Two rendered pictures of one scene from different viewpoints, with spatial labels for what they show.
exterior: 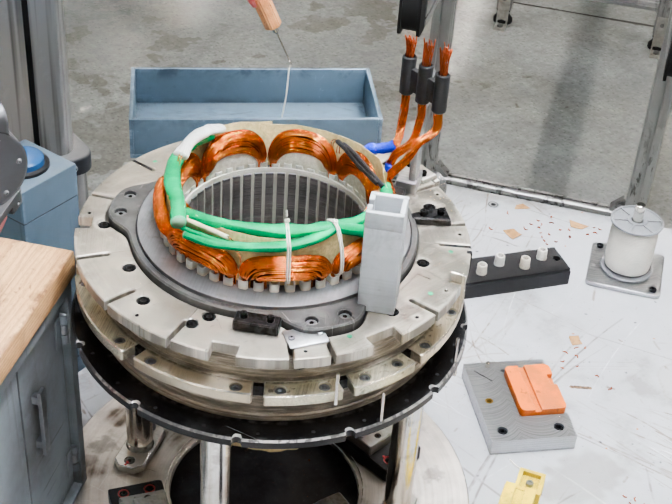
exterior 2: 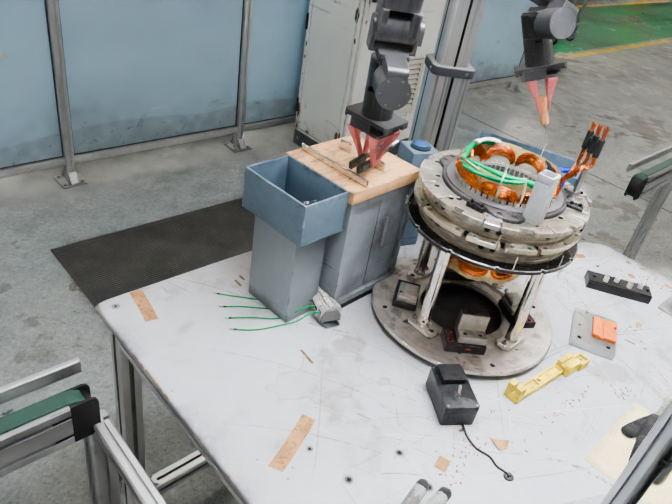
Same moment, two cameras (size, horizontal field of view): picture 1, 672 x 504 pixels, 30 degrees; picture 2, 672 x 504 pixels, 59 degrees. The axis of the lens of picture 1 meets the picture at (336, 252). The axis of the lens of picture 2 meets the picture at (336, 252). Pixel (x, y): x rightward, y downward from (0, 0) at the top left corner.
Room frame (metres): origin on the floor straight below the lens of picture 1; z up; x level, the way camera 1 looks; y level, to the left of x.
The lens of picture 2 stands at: (-0.20, -0.20, 1.57)
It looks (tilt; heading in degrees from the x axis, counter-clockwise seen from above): 34 degrees down; 29
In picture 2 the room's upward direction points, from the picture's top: 10 degrees clockwise
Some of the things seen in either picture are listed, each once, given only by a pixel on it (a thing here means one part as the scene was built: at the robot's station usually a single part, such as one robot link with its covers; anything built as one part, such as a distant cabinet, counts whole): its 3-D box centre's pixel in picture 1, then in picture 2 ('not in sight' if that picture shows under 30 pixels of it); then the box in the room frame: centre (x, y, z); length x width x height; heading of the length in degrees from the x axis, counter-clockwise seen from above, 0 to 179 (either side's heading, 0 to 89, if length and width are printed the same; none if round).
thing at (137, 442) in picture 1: (136, 368); (429, 236); (0.87, 0.17, 0.91); 0.02 x 0.02 x 0.21
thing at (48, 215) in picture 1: (33, 272); (408, 194); (1.00, 0.30, 0.91); 0.07 x 0.07 x 0.25; 57
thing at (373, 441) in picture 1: (365, 423); (516, 303); (0.90, -0.04, 0.83); 0.05 x 0.04 x 0.02; 47
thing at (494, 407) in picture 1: (517, 402); (593, 331); (0.99, -0.20, 0.79); 0.12 x 0.09 x 0.02; 12
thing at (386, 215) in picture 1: (384, 253); (541, 198); (0.75, -0.04, 1.14); 0.03 x 0.03 x 0.09; 83
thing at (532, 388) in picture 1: (534, 389); (604, 330); (1.00, -0.22, 0.80); 0.07 x 0.05 x 0.01; 12
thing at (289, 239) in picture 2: not in sight; (288, 243); (0.59, 0.35, 0.92); 0.17 x 0.11 x 0.28; 80
